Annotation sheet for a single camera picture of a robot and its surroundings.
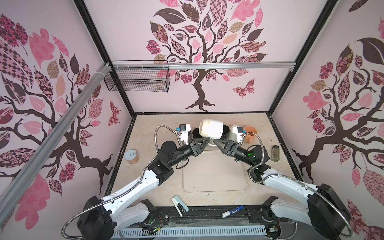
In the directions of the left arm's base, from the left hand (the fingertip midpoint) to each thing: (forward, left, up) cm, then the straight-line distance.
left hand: (210, 142), depth 65 cm
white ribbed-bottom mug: (+4, -10, +2) cm, 11 cm away
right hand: (0, -2, 0) cm, 2 cm away
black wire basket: (+55, +46, -1) cm, 72 cm away
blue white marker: (-23, -9, -30) cm, 39 cm away
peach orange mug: (+19, -29, -23) cm, 42 cm away
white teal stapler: (-20, +14, -29) cm, 38 cm away
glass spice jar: (+9, -44, -27) cm, 53 cm away
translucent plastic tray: (0, -4, -32) cm, 32 cm away
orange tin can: (+7, +46, -27) cm, 54 cm away
